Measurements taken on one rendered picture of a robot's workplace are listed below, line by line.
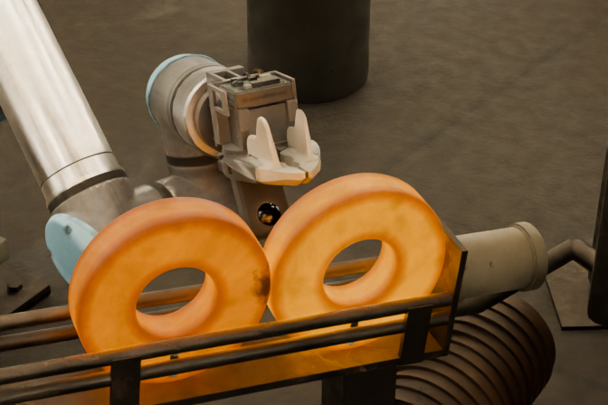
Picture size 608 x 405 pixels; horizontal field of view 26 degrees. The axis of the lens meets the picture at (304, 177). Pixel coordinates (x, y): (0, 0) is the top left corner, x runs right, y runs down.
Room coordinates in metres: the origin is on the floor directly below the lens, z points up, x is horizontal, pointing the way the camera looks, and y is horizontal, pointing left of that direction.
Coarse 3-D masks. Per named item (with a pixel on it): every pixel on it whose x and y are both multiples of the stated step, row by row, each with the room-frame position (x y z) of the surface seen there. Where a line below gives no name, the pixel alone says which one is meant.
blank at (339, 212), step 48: (336, 192) 0.85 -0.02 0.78; (384, 192) 0.85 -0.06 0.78; (288, 240) 0.82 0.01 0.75; (336, 240) 0.84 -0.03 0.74; (384, 240) 0.85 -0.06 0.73; (432, 240) 0.87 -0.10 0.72; (288, 288) 0.82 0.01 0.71; (336, 288) 0.86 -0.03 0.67; (384, 288) 0.86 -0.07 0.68; (432, 288) 0.87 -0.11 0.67
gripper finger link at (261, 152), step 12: (264, 120) 1.00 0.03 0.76; (264, 132) 0.99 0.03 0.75; (252, 144) 1.02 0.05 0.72; (264, 144) 0.99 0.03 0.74; (252, 156) 1.02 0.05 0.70; (264, 156) 0.99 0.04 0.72; (276, 156) 0.98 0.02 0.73; (264, 168) 0.98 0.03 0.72; (276, 168) 0.97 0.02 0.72; (288, 168) 0.97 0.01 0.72; (264, 180) 0.98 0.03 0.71; (276, 180) 0.97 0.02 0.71; (288, 180) 0.96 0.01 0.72; (300, 180) 0.95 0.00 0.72
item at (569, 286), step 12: (600, 192) 1.75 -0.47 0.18; (600, 204) 1.74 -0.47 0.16; (600, 216) 1.73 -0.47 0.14; (576, 264) 1.79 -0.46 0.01; (552, 276) 1.76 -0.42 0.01; (564, 276) 1.76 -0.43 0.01; (576, 276) 1.76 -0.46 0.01; (588, 276) 1.75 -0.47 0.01; (552, 288) 1.72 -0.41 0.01; (564, 288) 1.72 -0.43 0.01; (576, 288) 1.72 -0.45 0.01; (588, 288) 1.72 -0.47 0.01; (552, 300) 1.70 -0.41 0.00; (564, 300) 1.69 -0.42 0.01; (576, 300) 1.69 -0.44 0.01; (564, 312) 1.66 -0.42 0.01; (576, 312) 1.66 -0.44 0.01; (564, 324) 1.63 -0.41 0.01; (576, 324) 1.63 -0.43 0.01; (588, 324) 1.63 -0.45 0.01
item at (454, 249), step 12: (444, 228) 0.89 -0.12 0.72; (456, 240) 0.87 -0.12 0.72; (456, 252) 0.86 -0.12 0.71; (444, 264) 0.87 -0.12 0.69; (456, 264) 0.86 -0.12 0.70; (444, 276) 0.87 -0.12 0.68; (456, 276) 0.86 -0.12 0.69; (444, 288) 0.87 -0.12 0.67; (456, 288) 0.85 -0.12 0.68; (456, 300) 0.85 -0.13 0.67; (432, 312) 0.88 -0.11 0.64; (444, 336) 0.85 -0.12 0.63; (444, 348) 0.85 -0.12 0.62
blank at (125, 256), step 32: (128, 224) 0.79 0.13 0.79; (160, 224) 0.78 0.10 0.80; (192, 224) 0.79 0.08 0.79; (224, 224) 0.80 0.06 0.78; (96, 256) 0.77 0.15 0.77; (128, 256) 0.77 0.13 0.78; (160, 256) 0.78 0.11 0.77; (192, 256) 0.79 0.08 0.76; (224, 256) 0.80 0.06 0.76; (256, 256) 0.81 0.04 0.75; (96, 288) 0.76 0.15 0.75; (128, 288) 0.77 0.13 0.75; (224, 288) 0.80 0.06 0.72; (256, 288) 0.81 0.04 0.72; (96, 320) 0.76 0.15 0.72; (128, 320) 0.77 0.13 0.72; (160, 320) 0.80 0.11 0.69; (192, 320) 0.80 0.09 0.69; (224, 320) 0.80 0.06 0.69; (256, 320) 0.81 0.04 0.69; (192, 352) 0.79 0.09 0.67
